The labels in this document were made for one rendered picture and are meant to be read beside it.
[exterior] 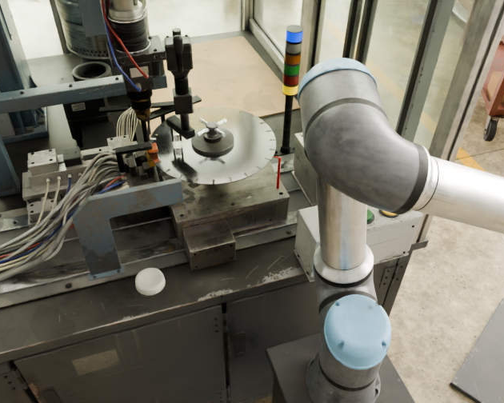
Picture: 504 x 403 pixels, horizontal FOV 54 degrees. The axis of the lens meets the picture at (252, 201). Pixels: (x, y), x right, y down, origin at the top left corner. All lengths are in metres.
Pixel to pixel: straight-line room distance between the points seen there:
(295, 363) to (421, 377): 0.99
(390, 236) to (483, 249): 1.33
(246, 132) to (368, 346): 0.68
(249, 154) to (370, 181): 0.67
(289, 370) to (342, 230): 0.38
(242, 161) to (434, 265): 1.35
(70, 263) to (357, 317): 0.73
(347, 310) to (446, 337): 1.27
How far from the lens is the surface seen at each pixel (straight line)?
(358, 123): 0.64
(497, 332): 2.25
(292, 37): 1.38
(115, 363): 1.38
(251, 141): 1.31
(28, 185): 1.51
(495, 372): 2.15
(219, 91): 1.89
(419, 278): 2.32
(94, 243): 1.21
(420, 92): 1.20
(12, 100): 1.42
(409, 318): 2.18
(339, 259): 0.93
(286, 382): 1.11
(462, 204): 0.70
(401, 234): 1.27
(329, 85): 0.71
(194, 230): 1.26
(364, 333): 0.92
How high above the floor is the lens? 1.74
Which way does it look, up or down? 44 degrees down
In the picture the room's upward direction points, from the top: 1 degrees clockwise
